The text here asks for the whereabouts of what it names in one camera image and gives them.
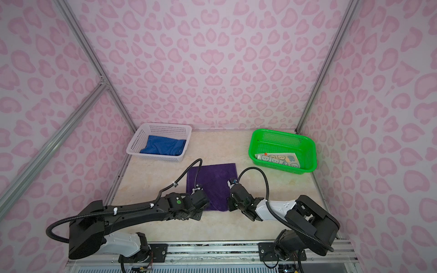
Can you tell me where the purple towel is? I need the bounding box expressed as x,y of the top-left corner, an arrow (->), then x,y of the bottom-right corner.
186,163 -> 238,212

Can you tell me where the patterned towel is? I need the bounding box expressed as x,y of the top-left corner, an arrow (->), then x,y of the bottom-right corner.
255,152 -> 300,168

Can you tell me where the blue towel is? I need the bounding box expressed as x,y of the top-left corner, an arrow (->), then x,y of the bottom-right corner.
140,135 -> 186,157

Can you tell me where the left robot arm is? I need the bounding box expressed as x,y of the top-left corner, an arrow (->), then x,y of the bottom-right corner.
68,190 -> 209,262

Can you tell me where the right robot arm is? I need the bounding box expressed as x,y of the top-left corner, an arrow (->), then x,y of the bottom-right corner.
228,183 -> 340,260

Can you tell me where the green plastic basket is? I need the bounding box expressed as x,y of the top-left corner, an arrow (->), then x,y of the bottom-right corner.
248,129 -> 317,175

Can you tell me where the white plastic basket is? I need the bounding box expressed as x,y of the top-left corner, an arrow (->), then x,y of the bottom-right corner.
126,123 -> 192,162

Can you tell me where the left diagonal aluminium strut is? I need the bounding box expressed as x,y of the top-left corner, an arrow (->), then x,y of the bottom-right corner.
1,80 -> 107,219

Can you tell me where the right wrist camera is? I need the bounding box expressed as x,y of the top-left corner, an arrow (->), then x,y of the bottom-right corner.
227,178 -> 239,189

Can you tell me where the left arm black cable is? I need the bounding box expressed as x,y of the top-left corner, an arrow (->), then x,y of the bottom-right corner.
46,158 -> 204,245

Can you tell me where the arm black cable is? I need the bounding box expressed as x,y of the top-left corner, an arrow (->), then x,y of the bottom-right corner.
237,167 -> 335,253
46,158 -> 204,245

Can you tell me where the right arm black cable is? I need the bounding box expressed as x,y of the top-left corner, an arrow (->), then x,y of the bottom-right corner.
237,167 -> 335,253

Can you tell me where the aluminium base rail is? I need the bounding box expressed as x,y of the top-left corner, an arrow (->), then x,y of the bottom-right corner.
65,240 -> 362,273

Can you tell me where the right corner aluminium post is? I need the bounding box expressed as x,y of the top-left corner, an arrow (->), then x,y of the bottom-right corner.
295,0 -> 362,135

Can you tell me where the corner aluminium post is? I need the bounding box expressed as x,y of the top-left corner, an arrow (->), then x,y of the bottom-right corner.
54,0 -> 137,133
295,0 -> 362,135

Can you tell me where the left corner aluminium post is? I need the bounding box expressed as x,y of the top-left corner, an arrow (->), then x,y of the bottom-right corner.
54,0 -> 137,133

